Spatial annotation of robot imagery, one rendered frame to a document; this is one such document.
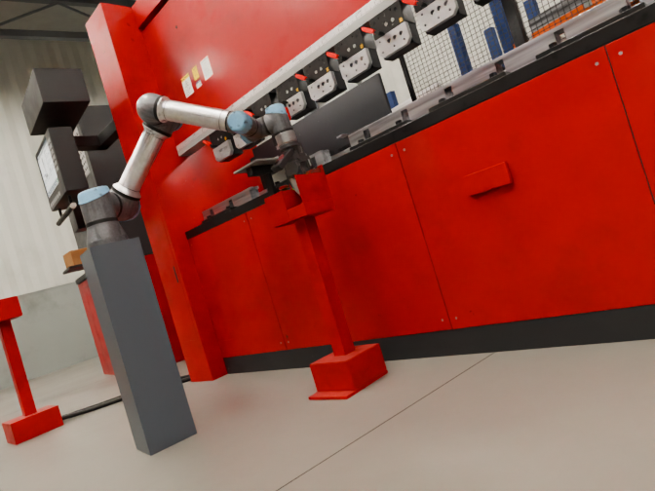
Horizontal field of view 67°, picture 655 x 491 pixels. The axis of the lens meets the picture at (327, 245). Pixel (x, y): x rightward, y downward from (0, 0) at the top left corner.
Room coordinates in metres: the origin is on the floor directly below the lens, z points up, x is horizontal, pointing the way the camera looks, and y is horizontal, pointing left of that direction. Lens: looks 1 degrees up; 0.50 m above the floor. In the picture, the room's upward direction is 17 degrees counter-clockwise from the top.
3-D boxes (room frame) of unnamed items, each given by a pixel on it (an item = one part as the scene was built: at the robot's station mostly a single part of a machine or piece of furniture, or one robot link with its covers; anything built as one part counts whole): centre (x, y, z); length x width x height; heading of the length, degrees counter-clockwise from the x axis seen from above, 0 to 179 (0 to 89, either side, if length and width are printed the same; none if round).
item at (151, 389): (1.89, 0.80, 0.39); 0.18 x 0.18 x 0.78; 38
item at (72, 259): (4.04, 1.95, 1.05); 0.30 x 0.28 x 0.14; 38
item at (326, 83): (2.20, -0.20, 1.26); 0.15 x 0.09 x 0.17; 47
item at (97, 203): (1.90, 0.80, 0.94); 0.13 x 0.12 x 0.14; 167
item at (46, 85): (2.96, 1.32, 1.52); 0.51 x 0.25 x 0.85; 39
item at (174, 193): (3.25, 0.65, 1.15); 0.85 x 0.25 x 2.30; 137
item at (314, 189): (1.91, 0.06, 0.75); 0.20 x 0.16 x 0.18; 47
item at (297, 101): (2.33, -0.06, 1.26); 0.15 x 0.09 x 0.17; 47
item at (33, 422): (2.88, 1.93, 0.41); 0.25 x 0.20 x 0.83; 137
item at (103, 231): (1.89, 0.80, 0.82); 0.15 x 0.15 x 0.10
